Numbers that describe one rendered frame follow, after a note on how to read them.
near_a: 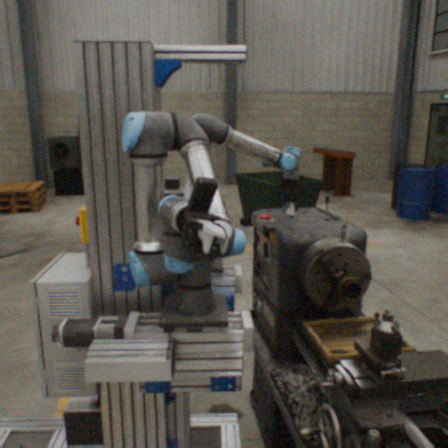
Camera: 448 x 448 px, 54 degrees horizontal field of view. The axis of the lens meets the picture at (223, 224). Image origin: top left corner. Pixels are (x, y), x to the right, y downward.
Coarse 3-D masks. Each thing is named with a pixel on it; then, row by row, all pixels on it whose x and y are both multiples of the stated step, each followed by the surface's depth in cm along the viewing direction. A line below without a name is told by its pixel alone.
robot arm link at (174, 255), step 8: (168, 240) 109; (176, 240) 109; (168, 248) 110; (176, 248) 109; (168, 256) 110; (176, 256) 110; (184, 256) 110; (192, 256) 111; (200, 256) 112; (208, 256) 113; (168, 264) 111; (176, 264) 110; (184, 264) 110; (192, 264) 113; (176, 272) 111; (184, 272) 111
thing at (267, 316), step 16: (256, 288) 259; (256, 304) 261; (272, 304) 225; (272, 320) 225; (288, 320) 218; (272, 336) 227; (288, 336) 220; (288, 352) 233; (256, 368) 273; (256, 384) 272; (256, 400) 278; (272, 400) 238; (272, 416) 238; (272, 432) 238; (288, 432) 236
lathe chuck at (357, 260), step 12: (336, 240) 202; (312, 252) 199; (336, 252) 195; (348, 252) 196; (360, 252) 197; (312, 264) 194; (348, 264) 197; (360, 264) 198; (300, 276) 203; (312, 276) 196; (324, 276) 197; (312, 288) 197; (324, 288) 198; (324, 300) 199; (348, 300) 202
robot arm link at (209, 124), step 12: (204, 120) 183; (216, 120) 184; (204, 132) 183; (216, 132) 182; (228, 132) 183; (228, 144) 187; (240, 144) 187; (252, 144) 189; (264, 144) 192; (264, 156) 192; (276, 156) 194; (288, 156) 194; (288, 168) 195
